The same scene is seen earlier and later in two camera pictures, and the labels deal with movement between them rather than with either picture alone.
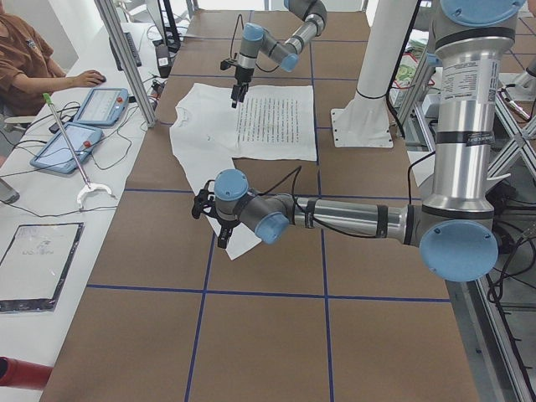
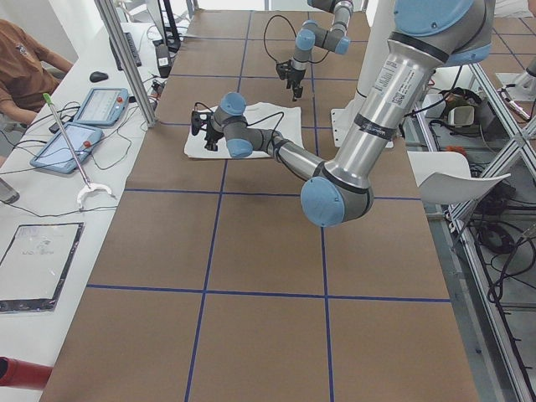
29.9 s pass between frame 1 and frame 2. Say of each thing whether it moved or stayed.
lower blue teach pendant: stayed
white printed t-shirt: moved
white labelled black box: stayed
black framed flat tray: stayed
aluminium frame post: stayed
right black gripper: moved
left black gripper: moved
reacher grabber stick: stayed
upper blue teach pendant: stayed
